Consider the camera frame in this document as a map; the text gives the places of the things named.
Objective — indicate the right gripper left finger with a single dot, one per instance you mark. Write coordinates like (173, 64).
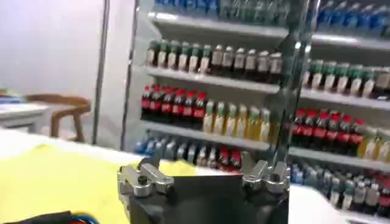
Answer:
(146, 179)

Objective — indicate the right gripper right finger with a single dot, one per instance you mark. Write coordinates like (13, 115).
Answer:
(262, 176)

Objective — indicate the yellow shirt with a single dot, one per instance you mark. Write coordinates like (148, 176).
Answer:
(61, 182)

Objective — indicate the glass-door shelf of drink bottles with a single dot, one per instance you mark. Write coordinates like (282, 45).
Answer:
(243, 91)

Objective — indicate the wooden chair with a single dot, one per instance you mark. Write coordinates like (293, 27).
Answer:
(65, 106)

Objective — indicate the vertical metal pole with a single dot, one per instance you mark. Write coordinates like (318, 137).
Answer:
(100, 76)

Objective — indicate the white side table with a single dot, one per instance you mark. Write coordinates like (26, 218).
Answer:
(18, 114)

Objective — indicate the blue cloth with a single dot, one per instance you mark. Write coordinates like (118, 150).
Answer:
(10, 99)

